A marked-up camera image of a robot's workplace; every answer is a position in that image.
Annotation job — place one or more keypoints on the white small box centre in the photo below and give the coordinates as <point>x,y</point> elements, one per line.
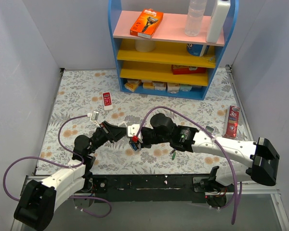
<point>159,85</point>

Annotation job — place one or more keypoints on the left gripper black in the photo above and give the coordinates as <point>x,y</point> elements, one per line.
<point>105,130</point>

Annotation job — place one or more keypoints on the orange yellow small box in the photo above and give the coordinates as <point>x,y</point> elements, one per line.
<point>132,86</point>

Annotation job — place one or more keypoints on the white red small box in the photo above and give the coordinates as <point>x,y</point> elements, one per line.
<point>173,88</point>

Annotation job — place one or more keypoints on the red toothpaste box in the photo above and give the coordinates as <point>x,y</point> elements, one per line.
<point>231,122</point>

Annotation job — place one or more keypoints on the orange razor box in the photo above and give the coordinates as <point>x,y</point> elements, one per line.
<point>146,24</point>

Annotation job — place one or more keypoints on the teal white small box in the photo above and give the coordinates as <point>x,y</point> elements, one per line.
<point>185,87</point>

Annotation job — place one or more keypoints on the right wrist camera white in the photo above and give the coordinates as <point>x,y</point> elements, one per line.
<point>132,130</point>

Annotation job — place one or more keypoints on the white paper roll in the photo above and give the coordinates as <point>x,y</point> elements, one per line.
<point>144,45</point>

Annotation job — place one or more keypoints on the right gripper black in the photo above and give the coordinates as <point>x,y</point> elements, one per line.
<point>142,136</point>

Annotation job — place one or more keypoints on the blue white round container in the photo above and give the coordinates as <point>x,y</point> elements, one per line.
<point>197,50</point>

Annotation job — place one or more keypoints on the red white small remote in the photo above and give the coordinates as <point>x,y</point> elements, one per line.
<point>107,101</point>

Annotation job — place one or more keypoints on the red box on shelf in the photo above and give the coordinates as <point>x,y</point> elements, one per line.
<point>184,70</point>

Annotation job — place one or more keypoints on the grey remote with buttons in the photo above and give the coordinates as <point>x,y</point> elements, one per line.
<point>209,129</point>

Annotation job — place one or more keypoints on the floral table mat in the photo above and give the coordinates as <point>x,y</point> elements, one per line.
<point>80,92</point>

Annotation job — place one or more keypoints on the white remote control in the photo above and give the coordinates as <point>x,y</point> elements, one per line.
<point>134,139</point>

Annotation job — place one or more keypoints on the black base bar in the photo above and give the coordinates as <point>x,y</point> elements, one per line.
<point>155,187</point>

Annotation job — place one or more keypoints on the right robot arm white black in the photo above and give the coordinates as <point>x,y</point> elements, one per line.
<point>252,160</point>

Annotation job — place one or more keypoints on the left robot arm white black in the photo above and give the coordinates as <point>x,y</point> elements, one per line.
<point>40,199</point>

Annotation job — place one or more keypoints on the yellow white small box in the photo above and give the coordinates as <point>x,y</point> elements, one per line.
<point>148,86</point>

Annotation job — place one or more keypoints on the blue shelf unit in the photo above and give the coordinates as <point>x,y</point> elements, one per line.
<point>171,43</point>

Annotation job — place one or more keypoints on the clear plastic bottle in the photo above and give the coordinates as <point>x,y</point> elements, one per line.
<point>194,17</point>

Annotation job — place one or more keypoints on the white tall bottle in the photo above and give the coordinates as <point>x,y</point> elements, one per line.
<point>218,17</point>

